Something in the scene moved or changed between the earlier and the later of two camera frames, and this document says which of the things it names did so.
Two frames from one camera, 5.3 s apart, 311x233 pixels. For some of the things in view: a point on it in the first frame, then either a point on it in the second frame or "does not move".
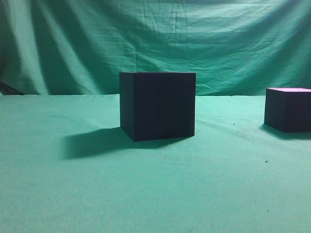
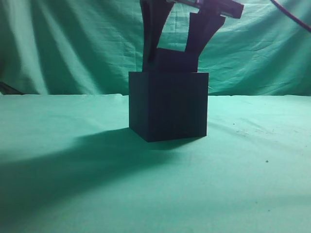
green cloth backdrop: [236, 47] does not move
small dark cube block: [288, 109] -> [172, 60]
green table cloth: [66, 166] does not move
